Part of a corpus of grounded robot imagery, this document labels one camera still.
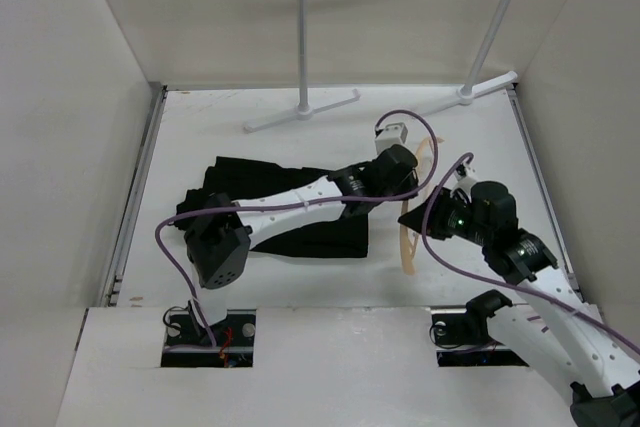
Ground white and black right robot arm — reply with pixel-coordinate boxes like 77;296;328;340
398;181;639;426

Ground black trousers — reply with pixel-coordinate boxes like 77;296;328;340
176;156;369;259

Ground beige plastic hanger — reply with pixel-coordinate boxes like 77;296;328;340
399;136;444;276

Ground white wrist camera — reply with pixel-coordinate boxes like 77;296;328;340
374;122;408;154
452;163;478;197

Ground white and silver clothes rack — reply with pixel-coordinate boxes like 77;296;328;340
243;0;537;134

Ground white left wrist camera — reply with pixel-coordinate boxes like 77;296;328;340
374;122;408;154

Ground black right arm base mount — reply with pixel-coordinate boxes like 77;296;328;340
429;308;528;367

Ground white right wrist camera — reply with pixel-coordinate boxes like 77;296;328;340
452;163;478;197

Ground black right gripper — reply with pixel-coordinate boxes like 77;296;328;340
397;186;492;247

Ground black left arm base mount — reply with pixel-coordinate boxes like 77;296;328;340
160;307;256;369

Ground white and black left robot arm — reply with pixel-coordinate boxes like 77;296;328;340
184;145;419;346

